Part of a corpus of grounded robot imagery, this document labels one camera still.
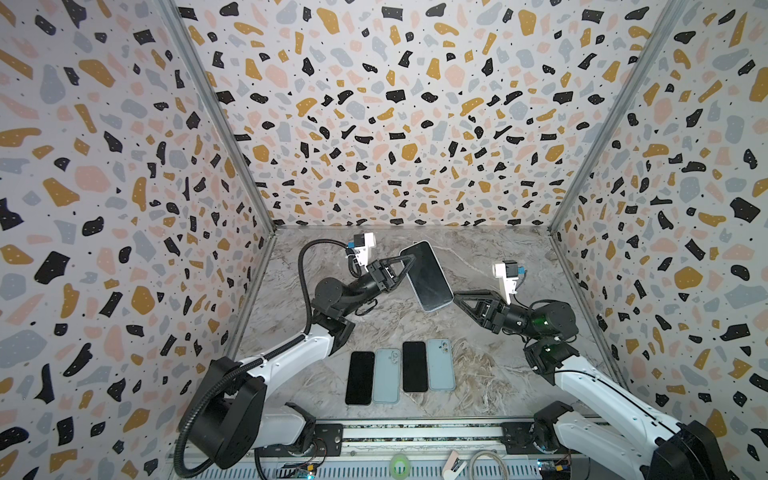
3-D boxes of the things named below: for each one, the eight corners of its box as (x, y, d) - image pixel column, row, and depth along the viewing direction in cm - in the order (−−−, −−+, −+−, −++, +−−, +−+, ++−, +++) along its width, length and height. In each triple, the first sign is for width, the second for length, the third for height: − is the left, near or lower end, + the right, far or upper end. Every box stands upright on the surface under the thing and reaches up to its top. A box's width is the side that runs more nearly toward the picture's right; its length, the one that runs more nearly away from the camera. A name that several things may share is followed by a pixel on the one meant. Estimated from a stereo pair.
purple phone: (402, 391, 84) (402, 388, 82) (402, 345, 92) (402, 341, 90) (427, 391, 84) (428, 388, 82) (425, 345, 93) (425, 341, 91)
